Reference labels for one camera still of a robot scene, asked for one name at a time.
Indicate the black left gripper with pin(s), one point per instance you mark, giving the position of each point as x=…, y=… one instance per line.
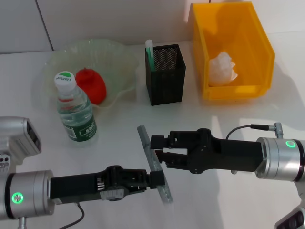
x=78, y=187

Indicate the silver wrist pin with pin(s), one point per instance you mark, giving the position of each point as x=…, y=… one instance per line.
x=278, y=130
x=22, y=223

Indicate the clear green-label water bottle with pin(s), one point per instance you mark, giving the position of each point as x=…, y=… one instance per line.
x=76, y=112

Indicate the red-orange toy orange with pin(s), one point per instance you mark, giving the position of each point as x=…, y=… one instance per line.
x=95, y=86

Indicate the silver right wrist pin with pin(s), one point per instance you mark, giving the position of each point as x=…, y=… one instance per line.
x=278, y=130

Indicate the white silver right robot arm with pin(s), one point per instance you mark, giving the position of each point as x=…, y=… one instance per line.
x=283, y=158

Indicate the pale green glass fruit plate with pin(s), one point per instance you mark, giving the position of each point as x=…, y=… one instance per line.
x=112, y=59

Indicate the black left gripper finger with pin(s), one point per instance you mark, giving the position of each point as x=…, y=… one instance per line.
x=157, y=180

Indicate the black mesh pen holder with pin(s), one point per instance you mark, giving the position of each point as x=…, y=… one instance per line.
x=164, y=88

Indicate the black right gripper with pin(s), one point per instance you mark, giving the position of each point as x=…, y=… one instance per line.
x=226, y=152

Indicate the grey marker pen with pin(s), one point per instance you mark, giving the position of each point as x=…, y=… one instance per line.
x=146, y=145

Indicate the yellow plastic bin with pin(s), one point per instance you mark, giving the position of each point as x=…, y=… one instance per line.
x=238, y=31

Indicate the white paper ball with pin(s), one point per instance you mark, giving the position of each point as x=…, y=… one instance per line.
x=221, y=70

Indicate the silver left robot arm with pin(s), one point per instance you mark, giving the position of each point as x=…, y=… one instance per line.
x=26, y=194

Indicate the silver left wrist pin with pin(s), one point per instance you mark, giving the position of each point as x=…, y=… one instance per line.
x=22, y=223

